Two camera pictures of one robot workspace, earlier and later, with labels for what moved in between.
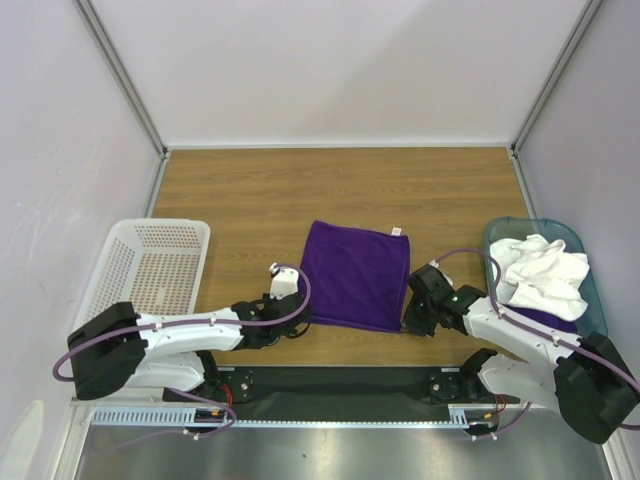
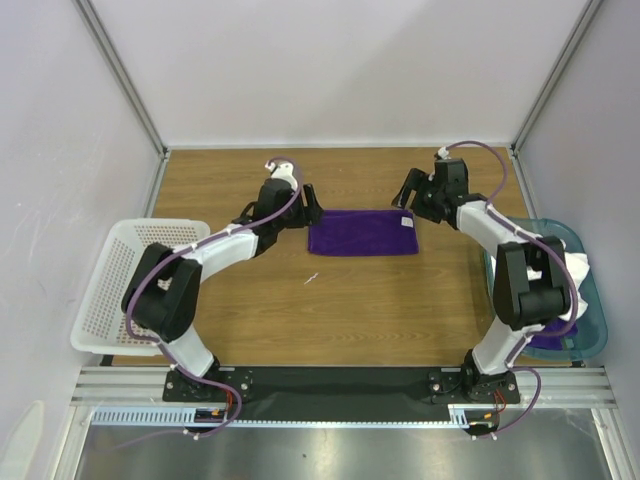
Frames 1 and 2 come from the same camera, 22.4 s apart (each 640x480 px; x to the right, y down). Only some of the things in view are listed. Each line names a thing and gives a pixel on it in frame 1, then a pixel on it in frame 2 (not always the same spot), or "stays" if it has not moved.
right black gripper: [415, 314] to [417, 192]
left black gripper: [266, 299] to [306, 215]
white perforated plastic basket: [155, 265] stays
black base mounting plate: [266, 393] stays
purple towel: [357, 276] to [364, 232]
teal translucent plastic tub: [593, 322] stays
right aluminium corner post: [586, 17] stays
